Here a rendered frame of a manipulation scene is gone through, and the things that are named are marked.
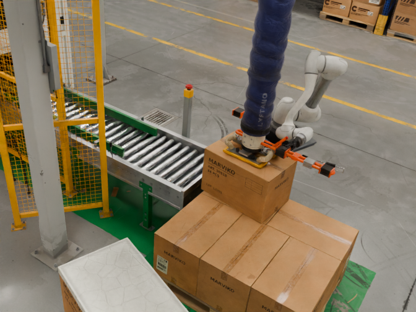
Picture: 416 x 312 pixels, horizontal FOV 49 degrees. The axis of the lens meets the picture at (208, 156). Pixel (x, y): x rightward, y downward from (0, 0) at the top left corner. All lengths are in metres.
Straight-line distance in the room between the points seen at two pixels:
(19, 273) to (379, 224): 3.24
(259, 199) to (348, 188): 1.86
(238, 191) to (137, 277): 1.34
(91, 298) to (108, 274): 0.16
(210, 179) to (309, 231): 0.85
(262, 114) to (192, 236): 1.01
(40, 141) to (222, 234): 1.43
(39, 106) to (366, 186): 3.46
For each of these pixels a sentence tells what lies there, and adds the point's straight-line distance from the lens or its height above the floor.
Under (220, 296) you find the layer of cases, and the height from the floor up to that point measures 0.30.
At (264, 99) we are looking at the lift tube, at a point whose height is 1.46.
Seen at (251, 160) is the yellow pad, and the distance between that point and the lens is 3.42.
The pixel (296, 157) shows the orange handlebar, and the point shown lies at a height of 1.10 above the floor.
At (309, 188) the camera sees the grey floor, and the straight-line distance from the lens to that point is 4.95.
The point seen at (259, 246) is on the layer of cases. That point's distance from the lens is 3.35.
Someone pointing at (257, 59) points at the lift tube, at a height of 1.74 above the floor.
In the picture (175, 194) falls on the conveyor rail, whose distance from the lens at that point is 3.71.
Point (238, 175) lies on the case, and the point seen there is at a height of 0.86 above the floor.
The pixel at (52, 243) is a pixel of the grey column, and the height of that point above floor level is 0.19.
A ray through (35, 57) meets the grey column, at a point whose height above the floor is 1.71.
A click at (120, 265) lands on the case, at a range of 2.50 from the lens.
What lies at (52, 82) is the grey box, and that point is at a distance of 3.17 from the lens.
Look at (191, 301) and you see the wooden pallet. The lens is 3.63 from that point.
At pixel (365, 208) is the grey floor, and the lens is 4.91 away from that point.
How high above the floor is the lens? 2.85
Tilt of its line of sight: 34 degrees down
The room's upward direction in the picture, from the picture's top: 6 degrees clockwise
